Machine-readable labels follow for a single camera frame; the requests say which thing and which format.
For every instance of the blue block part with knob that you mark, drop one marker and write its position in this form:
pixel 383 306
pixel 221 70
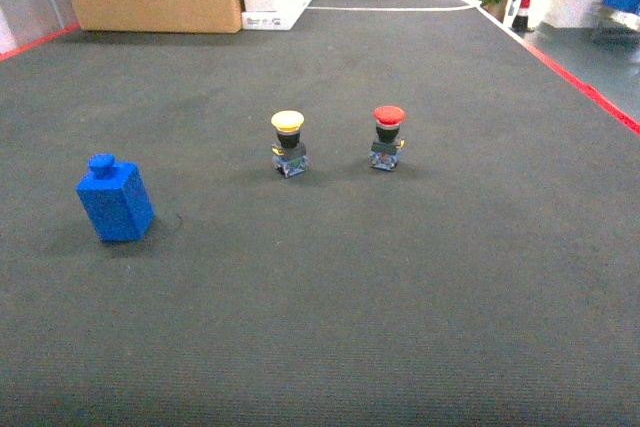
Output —
pixel 115 199

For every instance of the yellow mushroom push button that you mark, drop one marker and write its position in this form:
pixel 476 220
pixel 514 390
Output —
pixel 289 155

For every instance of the red mushroom push button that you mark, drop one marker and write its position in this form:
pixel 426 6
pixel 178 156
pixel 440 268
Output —
pixel 386 149

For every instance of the striped traffic cone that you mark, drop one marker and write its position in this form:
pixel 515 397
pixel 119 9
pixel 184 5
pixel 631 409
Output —
pixel 520 21

